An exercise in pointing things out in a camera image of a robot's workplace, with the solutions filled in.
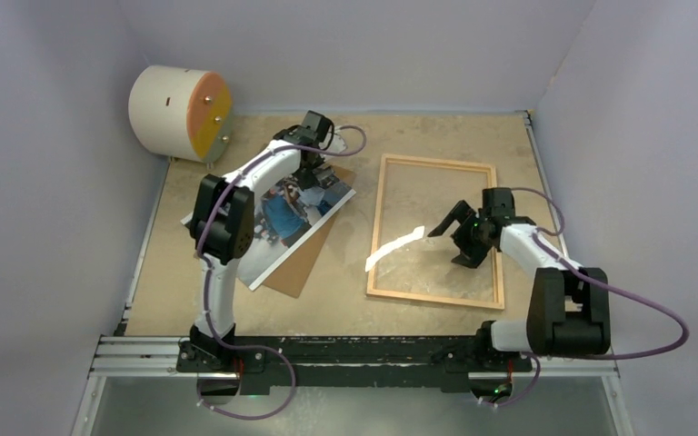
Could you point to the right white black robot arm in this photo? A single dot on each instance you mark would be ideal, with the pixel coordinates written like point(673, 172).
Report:
point(568, 314)

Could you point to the brown cardboard backing board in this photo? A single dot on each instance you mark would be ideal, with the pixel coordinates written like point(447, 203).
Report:
point(291, 226)

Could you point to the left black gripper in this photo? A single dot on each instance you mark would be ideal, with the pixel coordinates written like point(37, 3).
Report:
point(307, 177)

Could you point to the wooden picture frame with glass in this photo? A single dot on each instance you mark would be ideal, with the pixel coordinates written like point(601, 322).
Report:
point(379, 251)

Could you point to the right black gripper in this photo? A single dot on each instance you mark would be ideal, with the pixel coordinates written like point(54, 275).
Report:
point(463, 213)

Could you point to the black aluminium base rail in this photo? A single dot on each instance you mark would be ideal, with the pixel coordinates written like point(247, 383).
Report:
point(451, 364)

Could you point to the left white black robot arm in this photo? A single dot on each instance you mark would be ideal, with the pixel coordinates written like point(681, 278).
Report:
point(222, 223)

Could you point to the white cylindrical drum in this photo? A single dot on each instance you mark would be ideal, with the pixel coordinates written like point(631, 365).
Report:
point(181, 113)

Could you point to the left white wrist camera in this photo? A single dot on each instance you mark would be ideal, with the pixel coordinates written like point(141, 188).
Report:
point(334, 143)

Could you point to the glossy printed photo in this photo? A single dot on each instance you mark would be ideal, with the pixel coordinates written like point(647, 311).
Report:
point(269, 210)

